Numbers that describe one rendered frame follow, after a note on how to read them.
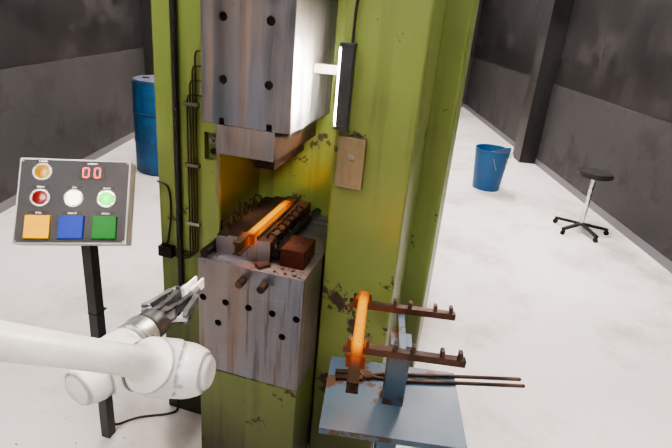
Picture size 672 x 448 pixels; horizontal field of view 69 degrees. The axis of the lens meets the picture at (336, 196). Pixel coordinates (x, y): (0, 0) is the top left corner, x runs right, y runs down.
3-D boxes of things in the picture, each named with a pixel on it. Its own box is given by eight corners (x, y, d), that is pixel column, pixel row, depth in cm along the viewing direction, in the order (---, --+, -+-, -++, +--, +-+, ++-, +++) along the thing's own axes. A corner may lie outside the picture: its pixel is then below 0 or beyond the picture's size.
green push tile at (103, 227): (115, 238, 158) (116, 216, 159) (90, 238, 157) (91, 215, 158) (116, 239, 160) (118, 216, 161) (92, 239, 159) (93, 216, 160)
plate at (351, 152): (360, 190, 160) (366, 140, 154) (334, 186, 162) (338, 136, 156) (361, 188, 162) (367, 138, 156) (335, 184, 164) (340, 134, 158)
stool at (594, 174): (617, 246, 433) (637, 184, 412) (562, 238, 439) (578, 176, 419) (599, 225, 479) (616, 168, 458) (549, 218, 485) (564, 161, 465)
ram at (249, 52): (316, 139, 145) (327, -6, 132) (201, 121, 154) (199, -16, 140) (351, 116, 184) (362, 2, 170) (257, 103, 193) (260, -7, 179)
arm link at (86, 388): (115, 363, 111) (164, 368, 107) (61, 412, 97) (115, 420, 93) (103, 322, 108) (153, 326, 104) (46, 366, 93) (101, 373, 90)
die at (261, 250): (269, 263, 164) (270, 240, 161) (215, 251, 169) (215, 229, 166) (309, 219, 202) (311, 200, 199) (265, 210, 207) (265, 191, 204)
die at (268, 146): (273, 162, 152) (274, 132, 149) (215, 153, 156) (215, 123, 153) (315, 135, 190) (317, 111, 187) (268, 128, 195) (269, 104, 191)
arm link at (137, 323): (148, 366, 108) (164, 350, 114) (146, 332, 105) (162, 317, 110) (113, 356, 110) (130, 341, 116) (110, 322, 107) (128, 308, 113)
